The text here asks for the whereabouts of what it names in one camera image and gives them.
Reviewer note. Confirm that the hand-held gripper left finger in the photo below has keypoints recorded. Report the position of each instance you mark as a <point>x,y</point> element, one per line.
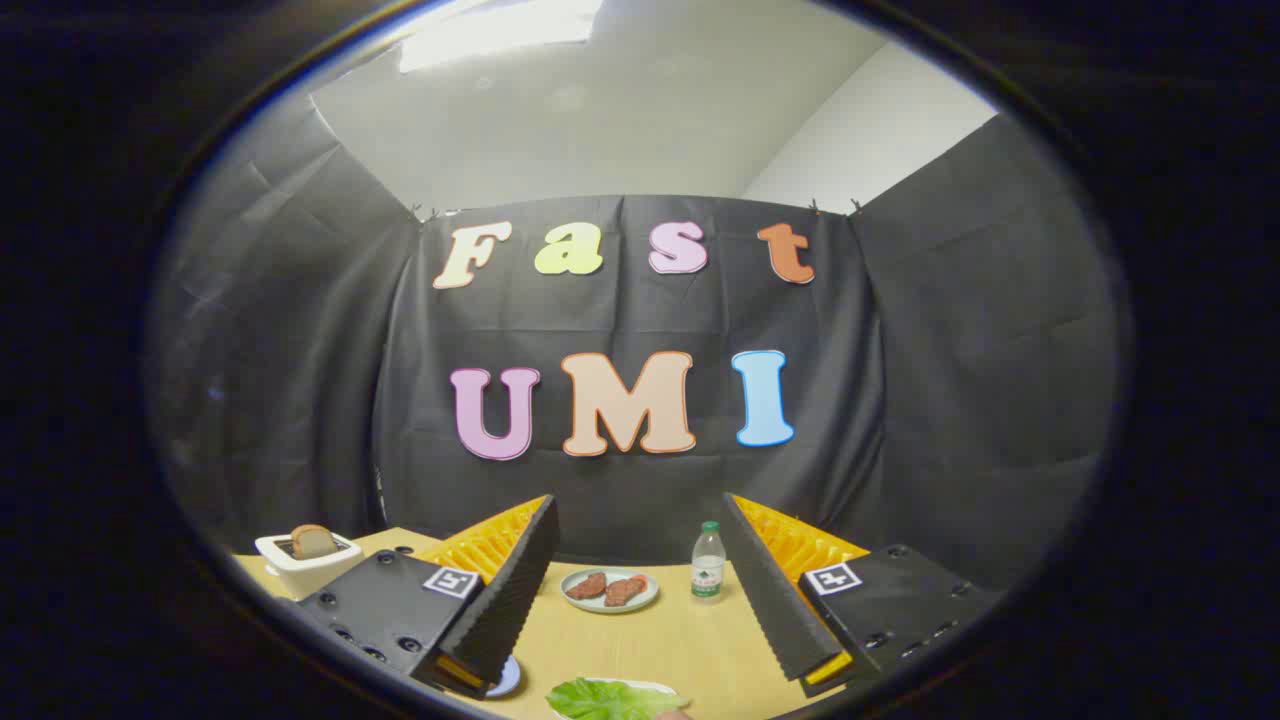
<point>510,600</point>

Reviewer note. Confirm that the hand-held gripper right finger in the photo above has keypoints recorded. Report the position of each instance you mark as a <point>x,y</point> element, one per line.
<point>775,600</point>

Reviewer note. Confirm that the green lettuce leaf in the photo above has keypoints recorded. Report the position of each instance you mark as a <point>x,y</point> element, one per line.
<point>610,700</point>

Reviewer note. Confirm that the white bread slice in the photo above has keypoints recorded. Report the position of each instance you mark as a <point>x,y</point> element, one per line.
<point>314,540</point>

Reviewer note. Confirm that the clear plastic water bottle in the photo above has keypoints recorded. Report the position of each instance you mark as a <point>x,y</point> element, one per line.
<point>708,570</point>

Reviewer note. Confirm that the brown meat patty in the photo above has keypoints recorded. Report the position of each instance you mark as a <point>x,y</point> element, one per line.
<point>625,591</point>
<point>587,586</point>

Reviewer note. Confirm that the blue plate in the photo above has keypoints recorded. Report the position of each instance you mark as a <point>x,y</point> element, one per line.
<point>508,680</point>

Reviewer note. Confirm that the pale green plate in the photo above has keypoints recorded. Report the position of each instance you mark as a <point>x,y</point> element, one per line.
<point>612,607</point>

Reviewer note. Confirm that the white plate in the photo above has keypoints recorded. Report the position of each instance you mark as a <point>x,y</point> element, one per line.
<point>650,687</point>

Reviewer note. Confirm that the white toaster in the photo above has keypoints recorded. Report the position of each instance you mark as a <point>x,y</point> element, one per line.
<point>300,575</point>

